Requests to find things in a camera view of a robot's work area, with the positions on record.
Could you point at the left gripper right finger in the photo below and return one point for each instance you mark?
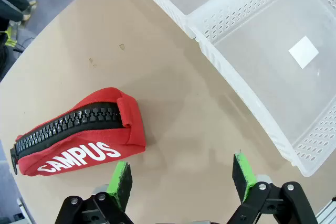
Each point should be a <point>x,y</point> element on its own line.
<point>242,174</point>

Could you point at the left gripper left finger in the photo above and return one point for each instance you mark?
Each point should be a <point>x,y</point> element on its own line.
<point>122,182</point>

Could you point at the red CAMPUS pencil case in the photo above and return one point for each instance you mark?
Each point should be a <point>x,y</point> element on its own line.
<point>78,153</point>

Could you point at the yellow-green bar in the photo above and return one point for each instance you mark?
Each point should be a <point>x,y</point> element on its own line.
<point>10,36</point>

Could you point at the aluminium frame profile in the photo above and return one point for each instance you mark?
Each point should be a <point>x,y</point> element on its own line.
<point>328,212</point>

